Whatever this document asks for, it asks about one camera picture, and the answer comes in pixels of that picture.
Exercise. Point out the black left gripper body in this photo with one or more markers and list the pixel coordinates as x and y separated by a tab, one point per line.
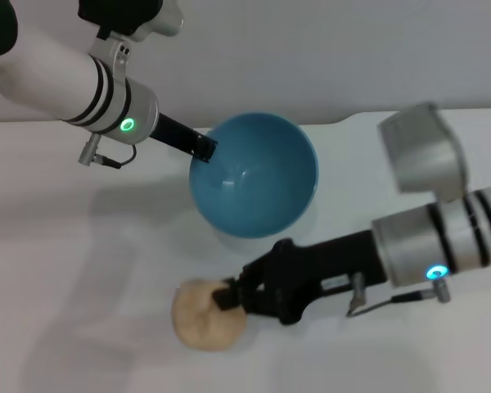
174	133

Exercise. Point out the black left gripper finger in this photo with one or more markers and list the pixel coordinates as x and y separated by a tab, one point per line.
204	148

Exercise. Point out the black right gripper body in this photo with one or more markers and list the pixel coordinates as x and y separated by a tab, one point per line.
311	270

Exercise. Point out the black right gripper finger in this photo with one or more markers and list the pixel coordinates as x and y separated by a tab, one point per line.
230	295

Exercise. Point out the beige egg yolk pastry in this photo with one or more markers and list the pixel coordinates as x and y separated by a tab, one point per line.
204	323

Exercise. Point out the blue bowl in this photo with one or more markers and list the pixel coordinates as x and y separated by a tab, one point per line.
262	184

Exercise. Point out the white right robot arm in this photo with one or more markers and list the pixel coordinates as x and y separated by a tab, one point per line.
433	241

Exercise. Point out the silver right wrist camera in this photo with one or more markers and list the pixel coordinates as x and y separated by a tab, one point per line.
425	151

